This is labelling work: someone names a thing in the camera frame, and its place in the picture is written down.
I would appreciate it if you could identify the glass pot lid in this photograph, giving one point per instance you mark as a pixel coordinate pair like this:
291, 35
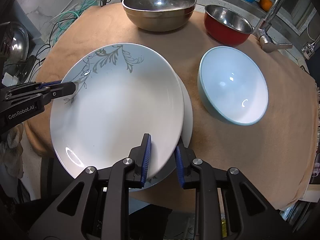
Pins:
20, 42

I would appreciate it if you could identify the orange towel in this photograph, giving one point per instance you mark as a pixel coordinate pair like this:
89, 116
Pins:
250, 155

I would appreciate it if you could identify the white plate pink flower print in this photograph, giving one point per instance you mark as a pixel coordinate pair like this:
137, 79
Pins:
188, 120

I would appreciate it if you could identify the orange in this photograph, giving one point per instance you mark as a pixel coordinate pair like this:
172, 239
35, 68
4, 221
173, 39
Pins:
265, 4

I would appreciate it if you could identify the person's left forearm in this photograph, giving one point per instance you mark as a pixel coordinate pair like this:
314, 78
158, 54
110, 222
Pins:
12, 150

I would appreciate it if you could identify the white plate grey leaf print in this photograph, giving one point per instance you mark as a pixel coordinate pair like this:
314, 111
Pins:
112, 110

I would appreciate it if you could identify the red steel bowl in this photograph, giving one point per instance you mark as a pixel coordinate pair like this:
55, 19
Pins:
220, 32

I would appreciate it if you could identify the chrome faucet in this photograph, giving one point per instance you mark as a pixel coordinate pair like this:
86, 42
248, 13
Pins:
268, 41

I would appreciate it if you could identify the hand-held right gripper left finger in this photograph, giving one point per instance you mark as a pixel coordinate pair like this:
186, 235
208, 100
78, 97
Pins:
147, 160

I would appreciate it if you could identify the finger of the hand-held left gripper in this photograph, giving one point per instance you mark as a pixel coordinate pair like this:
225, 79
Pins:
51, 83
65, 88

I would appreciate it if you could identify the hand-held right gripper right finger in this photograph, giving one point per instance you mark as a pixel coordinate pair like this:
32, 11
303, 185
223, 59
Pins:
178, 165

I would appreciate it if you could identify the large steel bowl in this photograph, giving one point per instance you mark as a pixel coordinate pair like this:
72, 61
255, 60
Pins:
155, 20

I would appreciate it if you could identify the light blue ceramic bowl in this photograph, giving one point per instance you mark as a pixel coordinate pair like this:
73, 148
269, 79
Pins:
232, 87

